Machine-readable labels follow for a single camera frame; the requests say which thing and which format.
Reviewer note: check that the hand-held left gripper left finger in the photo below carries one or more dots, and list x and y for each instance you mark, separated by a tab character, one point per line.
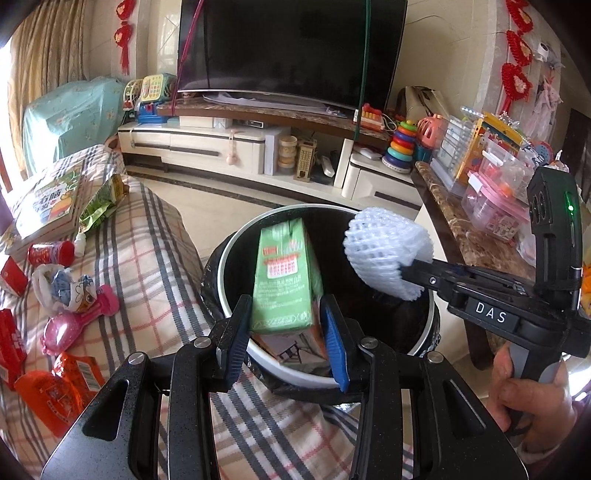
234	346

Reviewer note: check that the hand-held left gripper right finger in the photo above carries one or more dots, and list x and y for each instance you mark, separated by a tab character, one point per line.
333	346

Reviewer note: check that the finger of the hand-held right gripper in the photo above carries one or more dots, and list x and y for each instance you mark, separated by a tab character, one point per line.
443	279

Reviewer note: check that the white rim trash bin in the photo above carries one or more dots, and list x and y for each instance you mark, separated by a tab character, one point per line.
378	318

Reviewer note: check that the white foam fruit net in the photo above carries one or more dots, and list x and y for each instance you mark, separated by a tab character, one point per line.
383	244

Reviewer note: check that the green drink carton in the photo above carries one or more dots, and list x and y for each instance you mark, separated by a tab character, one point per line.
286	277

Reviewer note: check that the pink toy package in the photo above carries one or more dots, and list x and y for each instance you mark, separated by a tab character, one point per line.
67	332

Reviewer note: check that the small red white box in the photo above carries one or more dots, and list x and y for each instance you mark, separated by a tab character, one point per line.
11	277

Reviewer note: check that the person's right forearm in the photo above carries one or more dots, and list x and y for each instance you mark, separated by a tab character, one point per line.
551	467

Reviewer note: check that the person's right hand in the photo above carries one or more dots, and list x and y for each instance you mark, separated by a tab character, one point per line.
549	415

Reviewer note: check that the marble side table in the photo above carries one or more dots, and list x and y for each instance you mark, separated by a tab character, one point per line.
448	217

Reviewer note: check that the clear container pink lid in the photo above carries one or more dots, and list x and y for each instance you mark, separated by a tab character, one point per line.
494	210

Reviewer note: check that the clear plastic storage box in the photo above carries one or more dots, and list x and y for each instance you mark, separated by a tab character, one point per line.
512	161

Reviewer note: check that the plaid blanket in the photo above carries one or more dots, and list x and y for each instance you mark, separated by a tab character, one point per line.
152	258

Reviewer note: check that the clear striped plastic box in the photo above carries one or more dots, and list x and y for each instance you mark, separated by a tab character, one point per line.
450	152

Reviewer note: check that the yellow toy board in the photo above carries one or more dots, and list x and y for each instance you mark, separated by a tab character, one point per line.
480	147

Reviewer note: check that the pink plastic toy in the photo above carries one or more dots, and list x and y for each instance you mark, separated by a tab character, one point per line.
431	131

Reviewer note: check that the grey remote control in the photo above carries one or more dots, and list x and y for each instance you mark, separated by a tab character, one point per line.
328	166

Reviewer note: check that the beige bag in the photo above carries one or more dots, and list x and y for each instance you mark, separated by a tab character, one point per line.
422	101

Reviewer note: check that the orange snack wrapper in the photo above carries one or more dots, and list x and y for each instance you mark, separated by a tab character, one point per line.
60	392

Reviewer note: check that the crumpled white blue wrapper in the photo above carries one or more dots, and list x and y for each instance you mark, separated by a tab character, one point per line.
62	290

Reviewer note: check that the red knot decoration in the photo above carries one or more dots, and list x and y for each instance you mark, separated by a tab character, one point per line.
516	78
123	41

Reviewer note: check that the small white bottle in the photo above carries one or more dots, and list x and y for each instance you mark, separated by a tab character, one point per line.
81	244

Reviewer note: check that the green snack bag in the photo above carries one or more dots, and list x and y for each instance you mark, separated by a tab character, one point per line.
101	205

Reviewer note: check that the pink child safety lock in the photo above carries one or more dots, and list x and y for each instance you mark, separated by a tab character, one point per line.
232	150

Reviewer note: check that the round wooden stacked box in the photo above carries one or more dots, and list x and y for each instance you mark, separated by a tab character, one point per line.
286	154

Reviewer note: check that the tall white box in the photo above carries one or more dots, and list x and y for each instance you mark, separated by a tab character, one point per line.
272	150

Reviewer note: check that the red plastic bottle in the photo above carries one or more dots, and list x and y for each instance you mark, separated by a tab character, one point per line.
51	253

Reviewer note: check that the white television cabinet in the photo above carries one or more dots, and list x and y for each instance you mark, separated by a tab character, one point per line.
194	138

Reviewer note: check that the red flat packet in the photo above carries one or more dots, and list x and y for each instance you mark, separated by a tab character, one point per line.
11	348

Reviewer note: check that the stack of children's books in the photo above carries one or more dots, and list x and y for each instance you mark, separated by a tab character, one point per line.
32	240

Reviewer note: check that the green cover picture book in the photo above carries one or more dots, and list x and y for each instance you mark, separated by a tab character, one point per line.
48	198

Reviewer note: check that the yellow toy cash register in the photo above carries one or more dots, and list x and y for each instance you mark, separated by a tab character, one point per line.
154	90

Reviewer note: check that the yellow toy basket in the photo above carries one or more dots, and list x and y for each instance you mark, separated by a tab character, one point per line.
131	94

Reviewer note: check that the black flat television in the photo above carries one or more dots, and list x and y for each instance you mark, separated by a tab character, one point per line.
286	46

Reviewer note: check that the teal cloth covered appliance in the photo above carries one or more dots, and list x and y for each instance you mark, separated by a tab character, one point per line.
69	115

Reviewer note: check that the beige curtain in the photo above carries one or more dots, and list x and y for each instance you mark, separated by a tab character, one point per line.
46	46

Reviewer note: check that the wooden abacus frame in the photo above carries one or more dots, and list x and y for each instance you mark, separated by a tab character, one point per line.
305	161

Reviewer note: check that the white security camera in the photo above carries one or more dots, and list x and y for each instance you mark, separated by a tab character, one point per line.
545	50

